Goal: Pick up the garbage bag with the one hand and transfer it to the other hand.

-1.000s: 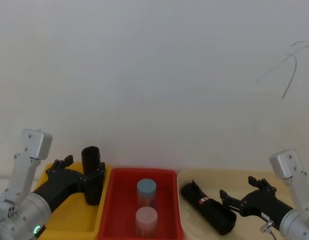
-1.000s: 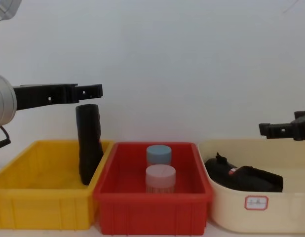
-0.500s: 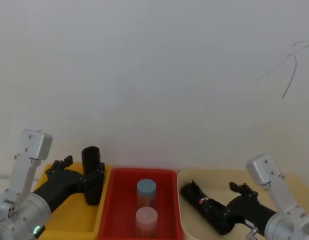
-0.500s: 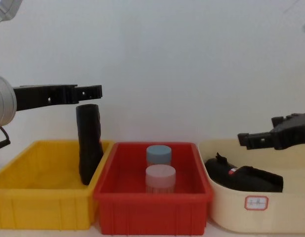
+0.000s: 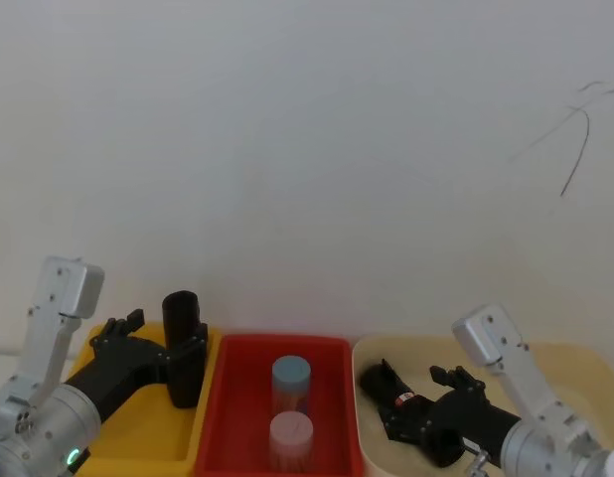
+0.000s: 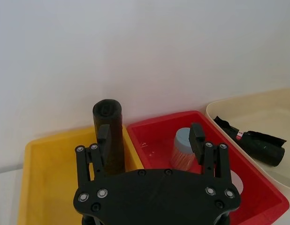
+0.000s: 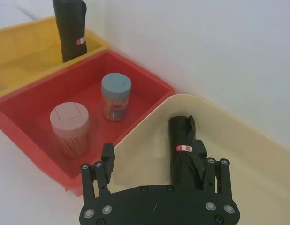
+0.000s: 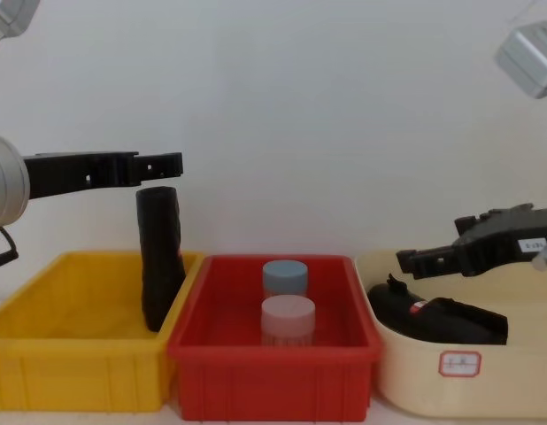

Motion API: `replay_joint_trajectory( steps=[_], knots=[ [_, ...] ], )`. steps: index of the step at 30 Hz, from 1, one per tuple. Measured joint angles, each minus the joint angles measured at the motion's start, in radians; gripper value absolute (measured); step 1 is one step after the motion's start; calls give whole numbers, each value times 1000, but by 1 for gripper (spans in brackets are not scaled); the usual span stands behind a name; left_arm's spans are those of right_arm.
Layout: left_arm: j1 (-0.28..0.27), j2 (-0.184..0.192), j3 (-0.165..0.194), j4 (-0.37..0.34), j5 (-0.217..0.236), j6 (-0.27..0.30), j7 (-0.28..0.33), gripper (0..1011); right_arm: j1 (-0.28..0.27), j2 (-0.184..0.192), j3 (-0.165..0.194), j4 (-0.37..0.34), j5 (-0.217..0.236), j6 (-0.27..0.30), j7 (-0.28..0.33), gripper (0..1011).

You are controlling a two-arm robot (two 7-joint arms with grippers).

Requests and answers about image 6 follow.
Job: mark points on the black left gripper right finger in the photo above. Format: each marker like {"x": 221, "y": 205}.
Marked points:
{"x": 197, "y": 145}

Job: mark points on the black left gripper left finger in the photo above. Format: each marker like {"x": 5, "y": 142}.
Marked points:
{"x": 85, "y": 161}

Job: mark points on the cotton swab jar blue lid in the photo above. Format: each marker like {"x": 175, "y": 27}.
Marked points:
{"x": 181, "y": 150}

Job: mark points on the yellow plastic bin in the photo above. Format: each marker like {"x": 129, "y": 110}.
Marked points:
{"x": 51, "y": 168}

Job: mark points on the upright black roll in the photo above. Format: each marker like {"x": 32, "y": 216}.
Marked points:
{"x": 113, "y": 140}

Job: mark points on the red plastic bin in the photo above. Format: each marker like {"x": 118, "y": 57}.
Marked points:
{"x": 156, "y": 143}

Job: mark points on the white round object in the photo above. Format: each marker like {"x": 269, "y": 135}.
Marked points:
{"x": 237, "y": 181}

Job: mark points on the black garbage bag roll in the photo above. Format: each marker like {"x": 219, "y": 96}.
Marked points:
{"x": 264, "y": 147}

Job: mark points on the cream plastic bin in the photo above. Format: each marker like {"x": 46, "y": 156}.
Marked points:
{"x": 257, "y": 110}

